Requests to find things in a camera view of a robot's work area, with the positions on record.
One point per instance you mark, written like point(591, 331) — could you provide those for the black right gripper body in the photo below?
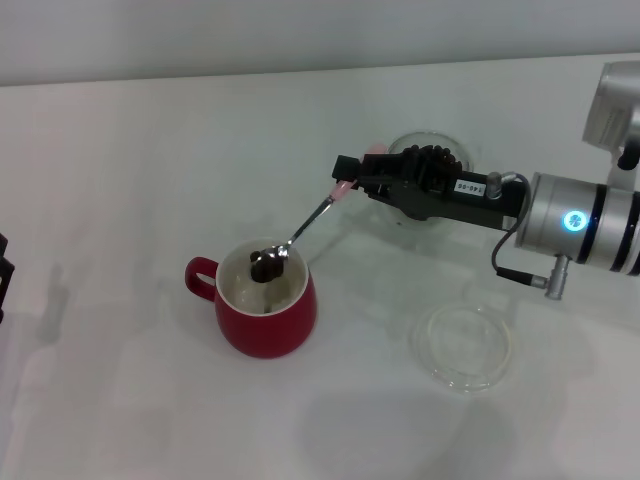
point(450, 205)

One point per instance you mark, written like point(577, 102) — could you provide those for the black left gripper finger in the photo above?
point(5, 280)

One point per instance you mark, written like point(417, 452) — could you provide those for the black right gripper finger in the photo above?
point(375, 164)
point(380, 187)

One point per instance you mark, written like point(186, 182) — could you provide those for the scooped coffee beans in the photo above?
point(267, 272)

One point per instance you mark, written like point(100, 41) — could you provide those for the red ceramic mug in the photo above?
point(265, 335)

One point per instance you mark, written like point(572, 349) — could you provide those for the coffee bean heap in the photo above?
point(442, 155)

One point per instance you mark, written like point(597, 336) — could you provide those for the clear glass cup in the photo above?
point(420, 140)

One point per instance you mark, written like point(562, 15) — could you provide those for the clear glass saucer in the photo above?
point(465, 345)

